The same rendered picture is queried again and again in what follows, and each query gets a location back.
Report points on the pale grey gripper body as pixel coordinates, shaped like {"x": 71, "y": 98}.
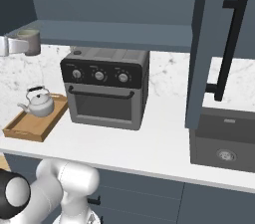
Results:
{"x": 17, "y": 45}

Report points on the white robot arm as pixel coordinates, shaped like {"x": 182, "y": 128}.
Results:
{"x": 75, "y": 181}

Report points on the toaster oven glass door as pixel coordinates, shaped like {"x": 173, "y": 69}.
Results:
{"x": 103, "y": 108}

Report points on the blue-grey wall cabinet with shelf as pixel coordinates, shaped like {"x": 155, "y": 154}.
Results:
{"x": 113, "y": 34}

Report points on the wooden tray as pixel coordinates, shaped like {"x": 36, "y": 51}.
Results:
{"x": 30, "y": 125}

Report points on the blue-grey cabinet door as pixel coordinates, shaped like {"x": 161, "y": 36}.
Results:
{"x": 197, "y": 52}
{"x": 16, "y": 5}

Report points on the blue-grey base cabinet front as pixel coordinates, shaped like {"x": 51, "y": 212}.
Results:
{"x": 215, "y": 206}

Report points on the dark grey sink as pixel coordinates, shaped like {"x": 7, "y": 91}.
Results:
{"x": 222, "y": 138}

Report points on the silver toaster oven knob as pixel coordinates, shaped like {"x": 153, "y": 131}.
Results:
{"x": 99, "y": 75}
{"x": 123, "y": 77}
{"x": 77, "y": 74}

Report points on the grey and black toaster oven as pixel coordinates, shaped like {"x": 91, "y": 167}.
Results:
{"x": 106, "y": 65}

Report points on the grey-green mug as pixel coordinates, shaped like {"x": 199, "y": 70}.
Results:
{"x": 33, "y": 41}

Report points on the blue-grey drawer front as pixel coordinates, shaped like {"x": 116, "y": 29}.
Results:
{"x": 142, "y": 183}

